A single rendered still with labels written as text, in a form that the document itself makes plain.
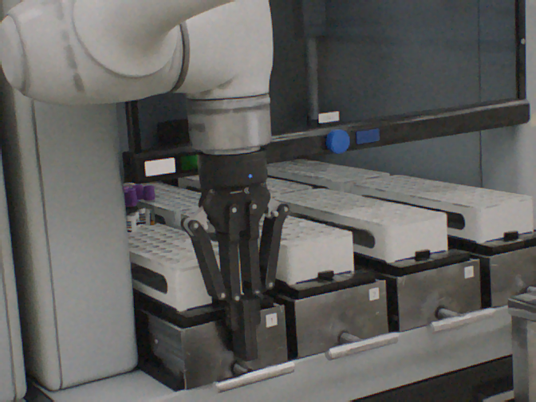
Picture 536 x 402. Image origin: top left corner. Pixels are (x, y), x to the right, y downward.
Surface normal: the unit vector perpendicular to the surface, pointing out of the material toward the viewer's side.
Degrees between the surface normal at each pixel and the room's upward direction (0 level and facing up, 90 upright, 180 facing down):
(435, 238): 90
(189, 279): 90
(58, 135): 90
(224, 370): 90
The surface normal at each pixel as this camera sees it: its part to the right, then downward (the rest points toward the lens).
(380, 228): -0.85, 0.15
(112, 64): 0.25, 0.40
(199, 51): 0.54, 0.29
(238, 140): 0.18, 0.17
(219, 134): -0.16, 0.19
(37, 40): -0.06, -0.01
